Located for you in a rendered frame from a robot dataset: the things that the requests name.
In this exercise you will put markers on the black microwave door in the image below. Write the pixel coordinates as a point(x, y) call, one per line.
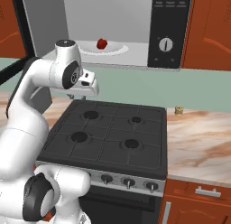
point(22, 26)

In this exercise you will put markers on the red-brown drawer front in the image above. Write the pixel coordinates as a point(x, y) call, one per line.
point(186, 190)

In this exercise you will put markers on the silver microwave dial knob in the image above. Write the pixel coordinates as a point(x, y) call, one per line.
point(165, 44)

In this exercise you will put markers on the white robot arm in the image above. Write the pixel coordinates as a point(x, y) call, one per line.
point(27, 134)

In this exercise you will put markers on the red-brown base cupboard door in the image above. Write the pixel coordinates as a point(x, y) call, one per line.
point(198, 214)

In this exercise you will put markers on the red bell pepper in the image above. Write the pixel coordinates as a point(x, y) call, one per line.
point(102, 44)

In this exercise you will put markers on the white round microwave turntable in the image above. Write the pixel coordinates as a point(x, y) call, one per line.
point(115, 49)

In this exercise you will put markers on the grey and black microwave oven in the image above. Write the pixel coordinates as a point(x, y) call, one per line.
point(120, 20)

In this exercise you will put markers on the small tan jar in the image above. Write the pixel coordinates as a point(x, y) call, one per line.
point(179, 110)

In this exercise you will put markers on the black gas hob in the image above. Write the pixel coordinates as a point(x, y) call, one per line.
point(114, 134)

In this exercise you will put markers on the black and silver oven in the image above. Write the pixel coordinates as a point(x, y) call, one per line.
point(126, 200)

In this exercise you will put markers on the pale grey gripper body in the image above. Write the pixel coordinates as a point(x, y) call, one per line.
point(87, 90)

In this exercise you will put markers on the red-brown wall cupboard door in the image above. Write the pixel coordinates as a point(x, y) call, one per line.
point(210, 29)
point(9, 26)

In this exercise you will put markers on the black oven knob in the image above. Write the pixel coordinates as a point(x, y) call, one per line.
point(151, 186)
point(89, 174)
point(106, 179)
point(128, 182)

